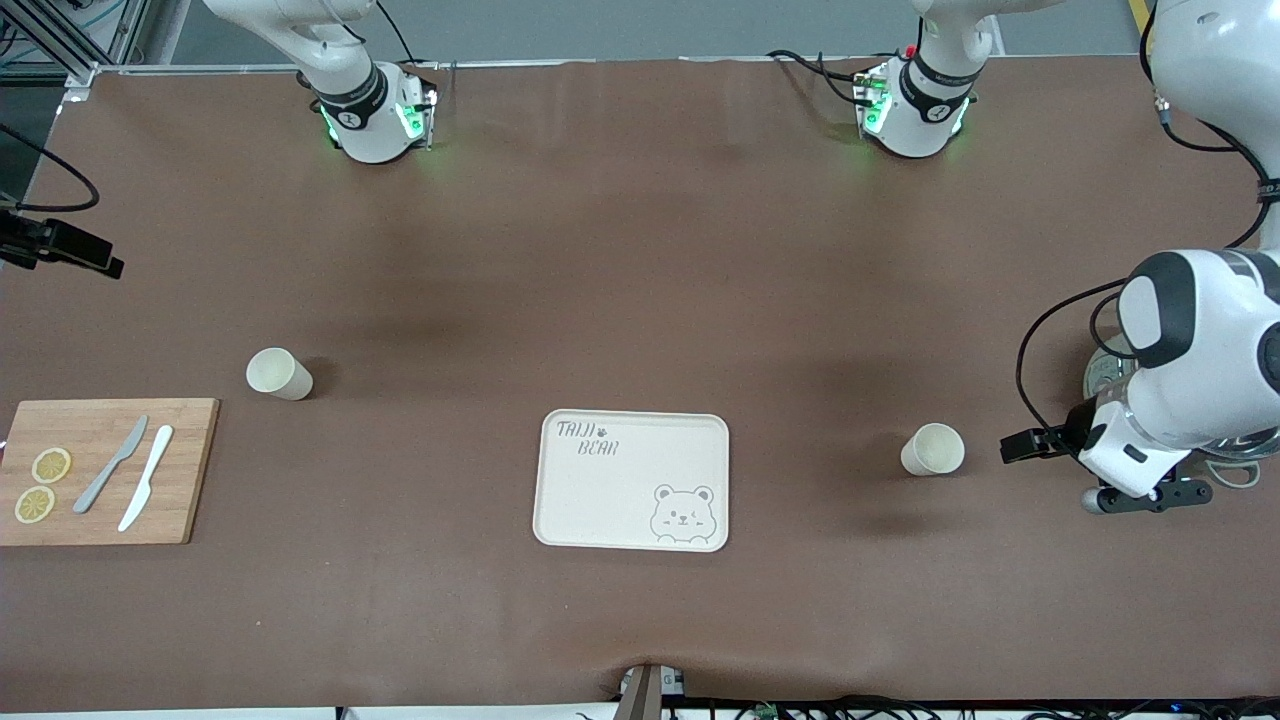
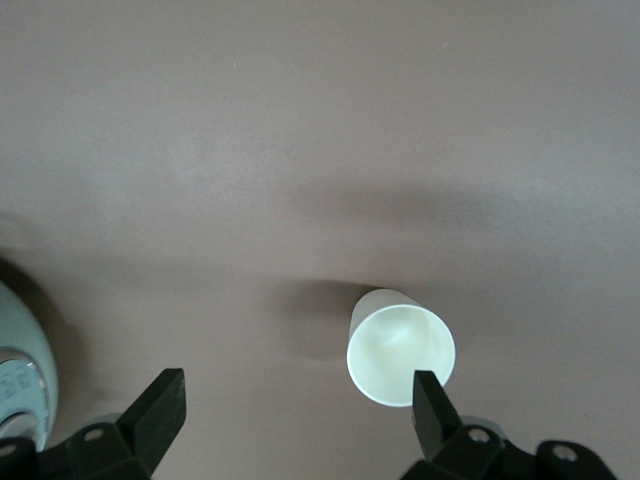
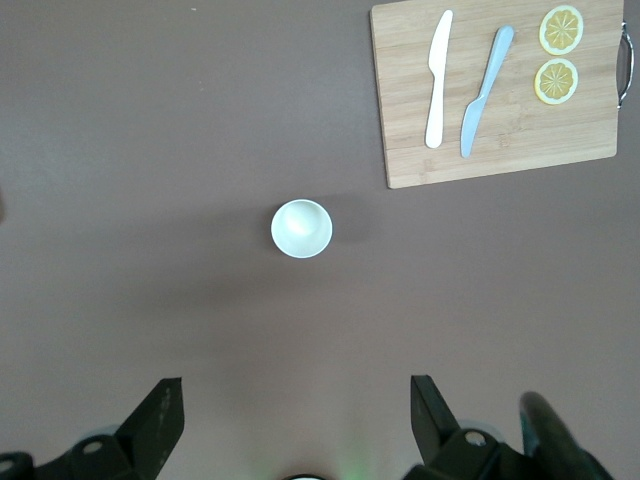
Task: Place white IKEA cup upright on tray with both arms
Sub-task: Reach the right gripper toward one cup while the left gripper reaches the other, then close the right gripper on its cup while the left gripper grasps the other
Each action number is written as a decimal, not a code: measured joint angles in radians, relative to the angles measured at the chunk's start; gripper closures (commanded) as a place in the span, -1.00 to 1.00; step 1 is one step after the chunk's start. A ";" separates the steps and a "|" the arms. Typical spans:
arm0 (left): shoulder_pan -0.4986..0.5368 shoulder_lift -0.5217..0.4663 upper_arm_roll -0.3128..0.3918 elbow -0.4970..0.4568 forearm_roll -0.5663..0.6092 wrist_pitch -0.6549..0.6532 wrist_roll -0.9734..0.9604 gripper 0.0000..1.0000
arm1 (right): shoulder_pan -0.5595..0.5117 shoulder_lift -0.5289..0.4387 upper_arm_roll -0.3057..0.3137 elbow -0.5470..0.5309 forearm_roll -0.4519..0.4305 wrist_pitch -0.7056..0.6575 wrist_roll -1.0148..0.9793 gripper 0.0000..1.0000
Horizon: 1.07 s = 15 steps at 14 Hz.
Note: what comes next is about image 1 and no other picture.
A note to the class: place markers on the green electric cooking pot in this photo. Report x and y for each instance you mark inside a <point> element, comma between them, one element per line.
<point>1105,375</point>

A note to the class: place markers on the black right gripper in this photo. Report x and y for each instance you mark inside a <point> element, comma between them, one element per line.
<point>28,245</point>

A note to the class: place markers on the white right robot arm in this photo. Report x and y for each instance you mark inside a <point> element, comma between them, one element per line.
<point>360,130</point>

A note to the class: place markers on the brown table mat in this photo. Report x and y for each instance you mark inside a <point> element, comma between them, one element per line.
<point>640,250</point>

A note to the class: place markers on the grey plastic knife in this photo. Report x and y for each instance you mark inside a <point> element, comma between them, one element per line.
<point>110,468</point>

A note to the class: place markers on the wooden cutting board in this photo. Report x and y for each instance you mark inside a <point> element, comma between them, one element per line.
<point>190,480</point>

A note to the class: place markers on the white plastic cup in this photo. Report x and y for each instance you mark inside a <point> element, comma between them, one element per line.
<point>275,372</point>
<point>935,450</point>

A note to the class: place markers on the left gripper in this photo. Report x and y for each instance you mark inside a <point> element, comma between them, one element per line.
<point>1072,431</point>

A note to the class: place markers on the white plastic knife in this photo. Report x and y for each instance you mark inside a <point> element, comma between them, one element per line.
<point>150,470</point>

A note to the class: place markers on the glass pot lid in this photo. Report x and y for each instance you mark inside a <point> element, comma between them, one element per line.
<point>1250,445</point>

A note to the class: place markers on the cream bear print tray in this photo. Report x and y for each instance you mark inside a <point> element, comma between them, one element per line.
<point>600,510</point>

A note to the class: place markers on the lemon slice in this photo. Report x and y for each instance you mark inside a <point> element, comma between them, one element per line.
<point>35,505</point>
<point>51,465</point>

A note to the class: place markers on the aluminium frame profile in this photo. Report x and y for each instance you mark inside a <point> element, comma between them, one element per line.
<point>60,50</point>

